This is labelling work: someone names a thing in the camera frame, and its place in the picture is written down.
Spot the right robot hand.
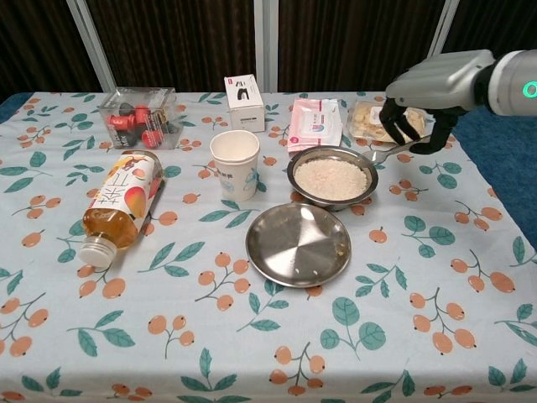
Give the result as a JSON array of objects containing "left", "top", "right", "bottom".
[{"left": 378, "top": 49, "right": 495, "bottom": 155}]

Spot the metal spoon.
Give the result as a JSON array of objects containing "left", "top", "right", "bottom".
[{"left": 362, "top": 133, "right": 433, "bottom": 165}]

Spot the white rice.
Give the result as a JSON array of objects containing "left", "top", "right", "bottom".
[{"left": 293, "top": 160, "right": 368, "bottom": 200}]

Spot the stainless steel bowl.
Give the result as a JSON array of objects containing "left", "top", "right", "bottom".
[{"left": 286, "top": 146, "right": 379, "bottom": 212}]

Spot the stainless steel plate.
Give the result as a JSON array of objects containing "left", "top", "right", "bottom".
[{"left": 245, "top": 202, "right": 352, "bottom": 289}]

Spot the white paper cup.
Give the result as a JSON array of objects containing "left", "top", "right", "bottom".
[{"left": 209, "top": 130, "right": 261, "bottom": 202}]

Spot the clear bag of snacks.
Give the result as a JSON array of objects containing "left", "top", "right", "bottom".
[{"left": 342, "top": 97, "right": 429, "bottom": 148}]

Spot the pink wet wipes pack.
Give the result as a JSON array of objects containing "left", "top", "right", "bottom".
[{"left": 286, "top": 97, "right": 343, "bottom": 153}]

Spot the small white carton box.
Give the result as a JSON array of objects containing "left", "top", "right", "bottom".
[{"left": 223, "top": 74, "right": 266, "bottom": 133}]

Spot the dark brown curtain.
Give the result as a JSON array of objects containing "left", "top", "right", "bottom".
[{"left": 0, "top": 0, "right": 537, "bottom": 104}]

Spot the clear plastic box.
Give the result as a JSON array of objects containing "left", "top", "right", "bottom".
[{"left": 97, "top": 86, "right": 185, "bottom": 151}]

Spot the floral print tablecloth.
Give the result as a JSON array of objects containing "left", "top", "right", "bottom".
[{"left": 0, "top": 91, "right": 537, "bottom": 403}]

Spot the peach tea bottle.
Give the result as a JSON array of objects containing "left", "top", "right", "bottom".
[{"left": 77, "top": 149, "right": 165, "bottom": 270}]

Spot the silver metal frame post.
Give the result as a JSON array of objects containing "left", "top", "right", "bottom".
[
  {"left": 415, "top": 0, "right": 459, "bottom": 93},
  {"left": 65, "top": 0, "right": 117, "bottom": 92},
  {"left": 253, "top": 0, "right": 280, "bottom": 93}
]

